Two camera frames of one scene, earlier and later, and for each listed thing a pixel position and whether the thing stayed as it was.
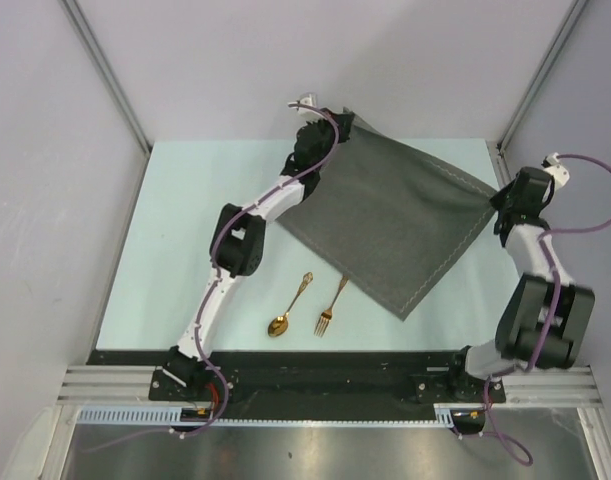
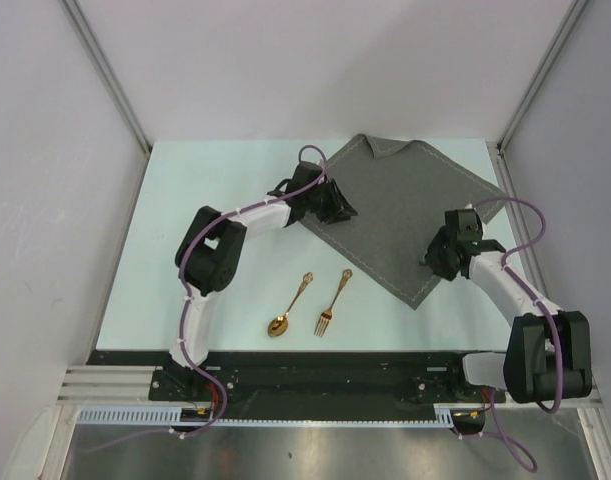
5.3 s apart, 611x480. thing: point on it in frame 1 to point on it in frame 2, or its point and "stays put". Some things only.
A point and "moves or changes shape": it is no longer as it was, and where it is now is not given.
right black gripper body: x=504 y=199 to x=437 y=255
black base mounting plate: x=314 y=385 stays put
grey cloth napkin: x=385 y=218 moves or changes shape
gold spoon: x=278 y=326 stays put
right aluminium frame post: x=576 y=11 stays put
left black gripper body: x=326 y=133 to x=308 y=200
